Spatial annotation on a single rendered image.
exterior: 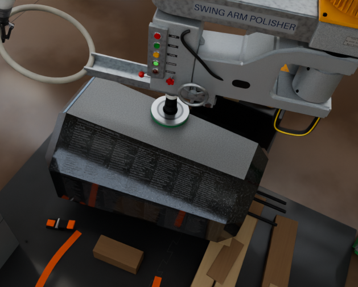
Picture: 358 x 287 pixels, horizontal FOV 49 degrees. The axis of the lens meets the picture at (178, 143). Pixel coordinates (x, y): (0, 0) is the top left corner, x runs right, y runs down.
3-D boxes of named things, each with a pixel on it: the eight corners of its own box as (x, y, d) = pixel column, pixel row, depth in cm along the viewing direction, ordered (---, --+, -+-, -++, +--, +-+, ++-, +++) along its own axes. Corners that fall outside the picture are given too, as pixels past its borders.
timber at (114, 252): (94, 257, 255) (92, 250, 245) (102, 241, 261) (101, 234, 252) (136, 274, 251) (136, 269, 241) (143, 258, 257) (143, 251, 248)
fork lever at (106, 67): (219, 83, 208) (221, 77, 204) (213, 110, 196) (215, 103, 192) (94, 54, 210) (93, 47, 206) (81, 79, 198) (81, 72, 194)
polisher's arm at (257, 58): (317, 104, 205) (360, 28, 166) (317, 138, 192) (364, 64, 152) (181, 74, 209) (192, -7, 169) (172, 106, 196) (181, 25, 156)
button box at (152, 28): (164, 75, 184) (168, 25, 161) (163, 79, 182) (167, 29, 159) (148, 72, 184) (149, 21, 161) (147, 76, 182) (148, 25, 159)
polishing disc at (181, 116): (163, 91, 227) (163, 90, 226) (195, 107, 222) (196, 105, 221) (143, 114, 215) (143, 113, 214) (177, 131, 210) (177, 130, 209)
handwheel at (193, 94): (209, 96, 193) (214, 74, 181) (205, 111, 187) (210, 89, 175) (179, 90, 194) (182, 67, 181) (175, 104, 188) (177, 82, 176)
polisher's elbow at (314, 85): (286, 75, 189) (300, 43, 173) (323, 74, 192) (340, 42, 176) (297, 105, 178) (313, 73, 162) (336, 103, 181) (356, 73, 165)
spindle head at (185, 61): (225, 78, 205) (245, 4, 169) (219, 108, 192) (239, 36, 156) (159, 64, 207) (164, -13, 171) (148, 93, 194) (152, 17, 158)
